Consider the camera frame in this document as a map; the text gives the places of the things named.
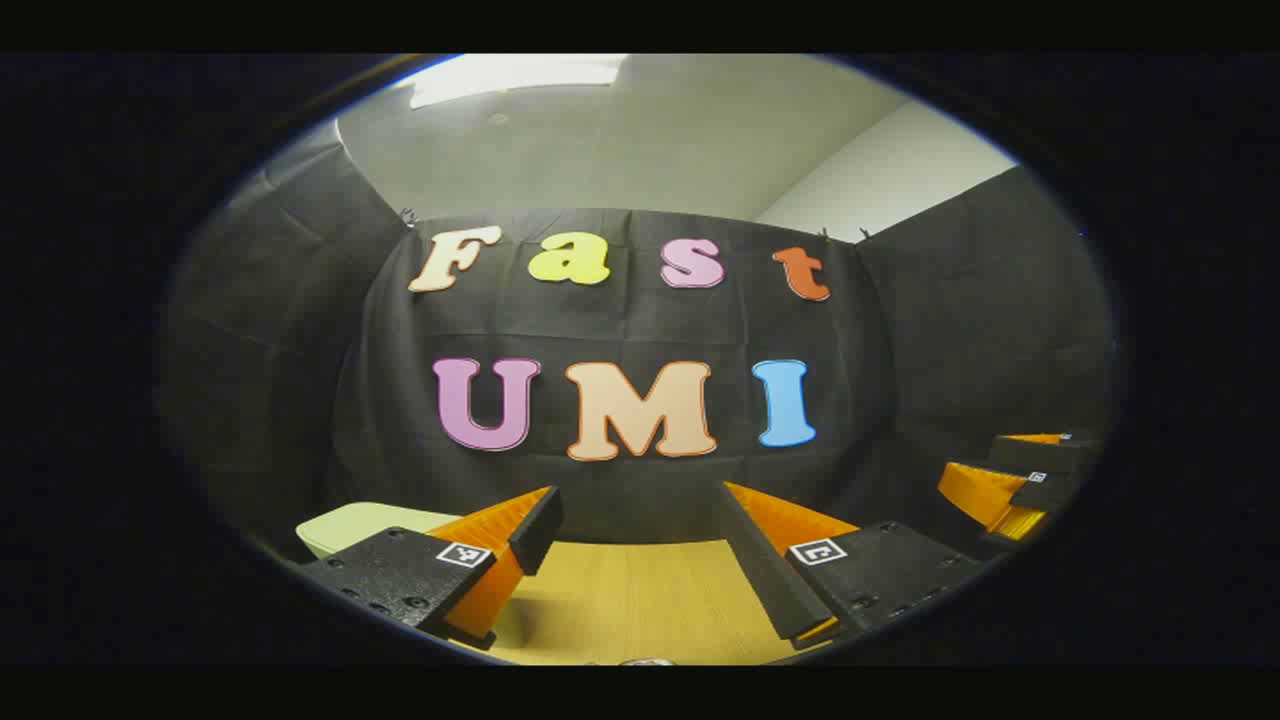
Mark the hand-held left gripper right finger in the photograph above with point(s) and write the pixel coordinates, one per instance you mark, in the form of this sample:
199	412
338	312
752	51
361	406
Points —
765	570

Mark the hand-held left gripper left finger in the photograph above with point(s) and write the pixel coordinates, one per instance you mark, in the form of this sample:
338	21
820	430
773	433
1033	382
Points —
535	530

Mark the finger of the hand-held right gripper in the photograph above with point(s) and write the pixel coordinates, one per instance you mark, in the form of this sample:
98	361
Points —
985	495
1050	455

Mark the pale green desktop garbage bin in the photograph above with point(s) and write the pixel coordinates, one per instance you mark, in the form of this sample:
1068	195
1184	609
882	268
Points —
350	525

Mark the black backdrop cloth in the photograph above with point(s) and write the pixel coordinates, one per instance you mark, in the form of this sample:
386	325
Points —
620	320

